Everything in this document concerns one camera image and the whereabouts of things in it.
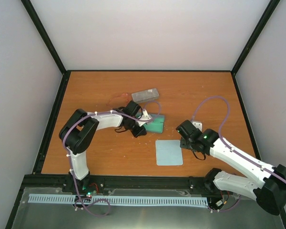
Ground right black frame post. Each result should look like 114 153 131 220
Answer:
231 0 280 77

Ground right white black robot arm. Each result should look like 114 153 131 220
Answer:
176 120 286 216

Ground blue cleaning cloth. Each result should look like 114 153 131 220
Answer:
155 140 183 166

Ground grey green-lined glasses case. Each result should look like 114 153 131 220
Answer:
132 88 159 104

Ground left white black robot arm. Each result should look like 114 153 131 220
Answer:
59 101 153 192

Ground light blue slotted cable duct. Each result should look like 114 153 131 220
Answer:
28 194 208 208

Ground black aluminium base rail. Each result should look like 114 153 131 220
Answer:
21 174 277 198

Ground black frame post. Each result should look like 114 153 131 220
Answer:
231 0 280 77
21 0 67 75

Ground left black frame post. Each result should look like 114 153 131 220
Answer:
21 0 67 75

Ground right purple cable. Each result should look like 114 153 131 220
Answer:
192 95 286 213

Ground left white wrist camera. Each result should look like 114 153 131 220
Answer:
137 109 153 126

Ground far red transparent glasses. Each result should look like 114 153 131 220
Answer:
106 93 132 108

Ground blue-grey glasses case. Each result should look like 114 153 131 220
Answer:
143 114 165 133

